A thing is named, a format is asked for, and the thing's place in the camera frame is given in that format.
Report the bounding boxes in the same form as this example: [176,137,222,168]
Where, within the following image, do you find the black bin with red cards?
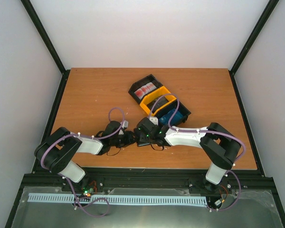
[128,74,163,104]

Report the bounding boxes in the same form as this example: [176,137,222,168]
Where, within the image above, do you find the stack of red cards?
[134,82,157,99]

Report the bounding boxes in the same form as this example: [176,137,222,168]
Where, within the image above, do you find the yellow plastic bin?
[139,86,176,116]

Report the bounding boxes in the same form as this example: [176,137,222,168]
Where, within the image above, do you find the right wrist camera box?
[137,117,160,135]

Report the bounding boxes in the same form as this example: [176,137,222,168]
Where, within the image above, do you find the stack of blue cards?
[159,108,183,126]

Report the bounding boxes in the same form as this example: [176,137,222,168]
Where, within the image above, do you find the black bin with blue cards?
[155,101,191,126]

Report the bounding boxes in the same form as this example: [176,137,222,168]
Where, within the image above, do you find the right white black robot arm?
[134,120,246,185]

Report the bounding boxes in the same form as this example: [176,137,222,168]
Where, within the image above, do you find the black aluminium frame rail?
[20,168,275,190]

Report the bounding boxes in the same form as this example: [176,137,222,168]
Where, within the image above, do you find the light blue slotted cable duct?
[27,193,207,207]

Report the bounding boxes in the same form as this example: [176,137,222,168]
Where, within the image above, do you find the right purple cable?
[149,94,247,212]

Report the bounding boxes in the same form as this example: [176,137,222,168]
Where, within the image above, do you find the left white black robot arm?
[34,121,136,191]

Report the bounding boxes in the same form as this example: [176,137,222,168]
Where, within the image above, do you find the black card holders in bin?
[147,97,169,113]

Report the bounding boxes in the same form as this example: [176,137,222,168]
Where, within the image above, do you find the black leather card holder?
[137,141,150,147]

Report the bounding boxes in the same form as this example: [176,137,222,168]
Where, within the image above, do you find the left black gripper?
[111,131,139,149]

